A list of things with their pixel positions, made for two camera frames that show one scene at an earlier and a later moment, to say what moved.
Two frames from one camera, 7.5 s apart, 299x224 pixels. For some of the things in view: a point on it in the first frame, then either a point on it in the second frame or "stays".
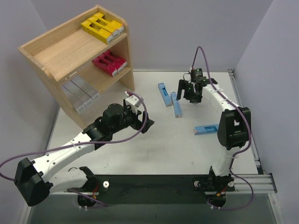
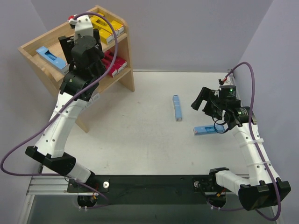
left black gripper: [143, 122] to [64, 43]
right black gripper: [189, 90] to [209, 102]
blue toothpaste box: [205, 129] stays
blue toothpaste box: [164, 94] to [53, 59]
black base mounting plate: [158, 189] stays
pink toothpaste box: [104, 66] stays
